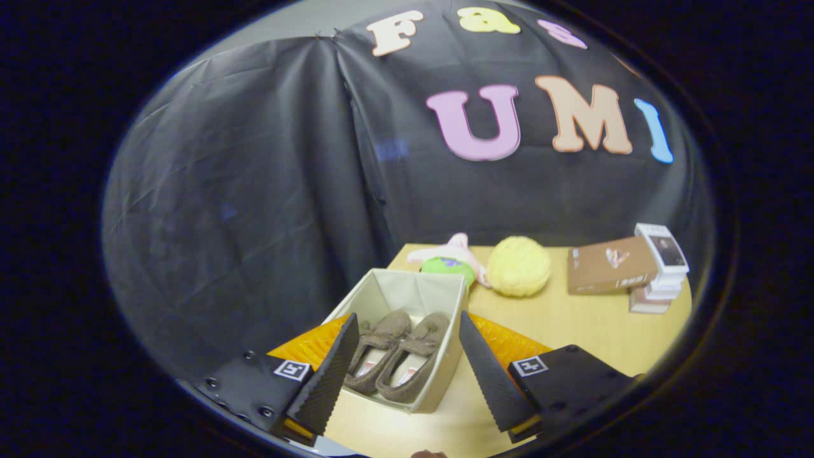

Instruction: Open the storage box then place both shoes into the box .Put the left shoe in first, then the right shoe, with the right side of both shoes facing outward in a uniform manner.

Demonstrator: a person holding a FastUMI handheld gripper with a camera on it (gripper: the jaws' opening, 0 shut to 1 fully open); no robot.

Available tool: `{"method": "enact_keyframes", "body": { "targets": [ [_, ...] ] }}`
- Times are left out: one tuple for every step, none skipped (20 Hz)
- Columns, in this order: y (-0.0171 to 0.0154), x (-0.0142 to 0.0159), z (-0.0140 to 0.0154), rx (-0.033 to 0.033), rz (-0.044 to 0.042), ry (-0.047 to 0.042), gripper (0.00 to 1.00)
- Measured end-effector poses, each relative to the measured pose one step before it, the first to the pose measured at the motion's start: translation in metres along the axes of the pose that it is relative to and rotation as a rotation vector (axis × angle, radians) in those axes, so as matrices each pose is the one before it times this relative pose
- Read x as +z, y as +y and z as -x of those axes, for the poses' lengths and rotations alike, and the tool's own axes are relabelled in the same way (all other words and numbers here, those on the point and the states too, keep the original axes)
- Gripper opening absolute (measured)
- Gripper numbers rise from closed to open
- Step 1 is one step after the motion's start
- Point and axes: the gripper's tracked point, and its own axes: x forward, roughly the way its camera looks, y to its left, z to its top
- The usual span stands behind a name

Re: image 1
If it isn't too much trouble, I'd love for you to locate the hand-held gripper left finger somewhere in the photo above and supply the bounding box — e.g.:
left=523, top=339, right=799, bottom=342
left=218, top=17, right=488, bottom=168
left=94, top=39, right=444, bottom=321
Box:
left=198, top=312, right=361, bottom=446

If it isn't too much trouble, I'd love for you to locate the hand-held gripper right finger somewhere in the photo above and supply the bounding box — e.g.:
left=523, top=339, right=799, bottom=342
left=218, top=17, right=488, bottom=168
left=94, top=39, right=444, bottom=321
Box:
left=459, top=310, right=637, bottom=444

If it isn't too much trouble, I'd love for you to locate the beige fabric storage box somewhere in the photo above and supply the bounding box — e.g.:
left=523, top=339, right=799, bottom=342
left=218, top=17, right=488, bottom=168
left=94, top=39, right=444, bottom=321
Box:
left=321, top=268, right=469, bottom=415

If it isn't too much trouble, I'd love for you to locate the brown shoe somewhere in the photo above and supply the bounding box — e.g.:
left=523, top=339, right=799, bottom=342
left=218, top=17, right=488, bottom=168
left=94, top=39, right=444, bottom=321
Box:
left=375, top=312, right=451, bottom=404
left=343, top=310, right=413, bottom=395

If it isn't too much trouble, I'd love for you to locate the yellow plush ball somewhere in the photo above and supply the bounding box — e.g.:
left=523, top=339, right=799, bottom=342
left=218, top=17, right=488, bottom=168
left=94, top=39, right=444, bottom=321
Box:
left=486, top=236, right=552, bottom=298

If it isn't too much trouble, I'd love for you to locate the pink star plush toy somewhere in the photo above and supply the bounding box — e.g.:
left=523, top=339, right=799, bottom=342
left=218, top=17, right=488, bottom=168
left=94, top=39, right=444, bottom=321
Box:
left=407, top=233, right=492, bottom=288

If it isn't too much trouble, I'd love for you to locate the brown book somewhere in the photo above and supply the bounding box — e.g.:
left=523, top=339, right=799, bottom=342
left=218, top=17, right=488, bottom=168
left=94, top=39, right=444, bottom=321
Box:
left=567, top=237, right=659, bottom=295

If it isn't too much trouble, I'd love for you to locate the pale pink book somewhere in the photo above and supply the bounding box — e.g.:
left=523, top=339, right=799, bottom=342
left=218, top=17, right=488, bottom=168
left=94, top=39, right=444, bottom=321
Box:
left=630, top=288, right=672, bottom=314

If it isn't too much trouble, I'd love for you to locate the black backdrop cloth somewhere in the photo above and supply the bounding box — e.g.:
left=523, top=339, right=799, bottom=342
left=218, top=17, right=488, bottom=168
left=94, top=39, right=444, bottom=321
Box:
left=102, top=0, right=710, bottom=382

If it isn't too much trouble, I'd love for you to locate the white book with portrait cover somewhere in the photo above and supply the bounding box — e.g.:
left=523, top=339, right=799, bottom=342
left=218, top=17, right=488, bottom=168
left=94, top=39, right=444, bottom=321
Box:
left=634, top=223, right=690, bottom=275

